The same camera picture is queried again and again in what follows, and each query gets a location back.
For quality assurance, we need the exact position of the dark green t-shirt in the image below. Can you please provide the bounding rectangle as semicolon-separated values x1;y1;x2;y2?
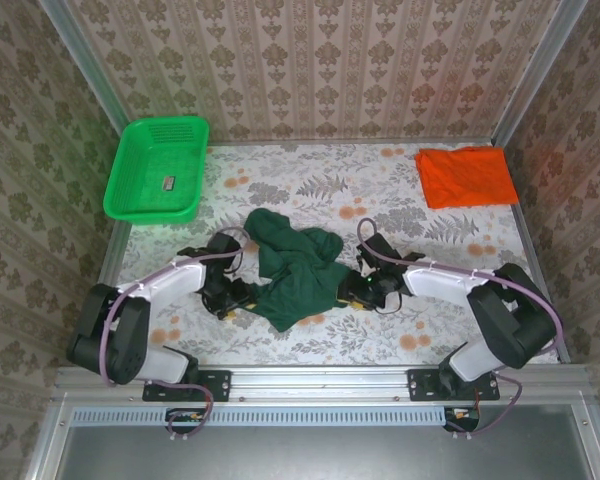
243;208;352;334

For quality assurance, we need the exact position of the floral printed table cover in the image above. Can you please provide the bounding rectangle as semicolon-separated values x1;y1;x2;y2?
97;142;562;367

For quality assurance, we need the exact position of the small black connector board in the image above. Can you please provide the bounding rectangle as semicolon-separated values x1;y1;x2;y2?
443;405;481;433
164;407;206;437

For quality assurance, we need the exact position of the folded orange t-shirt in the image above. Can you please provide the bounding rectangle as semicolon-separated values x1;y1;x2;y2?
413;146;520;210

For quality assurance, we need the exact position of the green plastic basket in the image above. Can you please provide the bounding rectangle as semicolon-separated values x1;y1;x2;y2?
103;115;210;226

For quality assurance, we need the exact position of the grey metal panel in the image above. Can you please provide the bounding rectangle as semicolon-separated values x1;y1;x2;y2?
27;403;600;480

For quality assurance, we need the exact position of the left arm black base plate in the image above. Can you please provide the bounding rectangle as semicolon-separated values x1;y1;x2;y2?
142;368;232;403

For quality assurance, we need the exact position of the aluminium mounting rail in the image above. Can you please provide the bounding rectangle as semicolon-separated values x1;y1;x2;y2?
54;364;594;402

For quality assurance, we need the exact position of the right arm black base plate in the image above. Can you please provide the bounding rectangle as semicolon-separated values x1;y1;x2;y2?
408;368;500;403

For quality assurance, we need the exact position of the grey slotted cable duct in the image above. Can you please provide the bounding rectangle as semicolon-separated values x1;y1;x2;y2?
72;405;444;428

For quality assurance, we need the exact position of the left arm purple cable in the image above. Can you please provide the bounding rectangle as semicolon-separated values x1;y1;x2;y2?
98;225;252;444

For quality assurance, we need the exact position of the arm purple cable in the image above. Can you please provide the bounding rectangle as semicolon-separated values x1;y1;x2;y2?
98;225;252;444
357;217;566;441

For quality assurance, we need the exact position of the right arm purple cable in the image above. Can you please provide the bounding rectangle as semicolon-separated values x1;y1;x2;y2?
357;217;566;441

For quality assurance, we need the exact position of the aluminium frame post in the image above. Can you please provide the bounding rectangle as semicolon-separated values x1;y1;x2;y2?
37;0;129;137
490;0;590;145

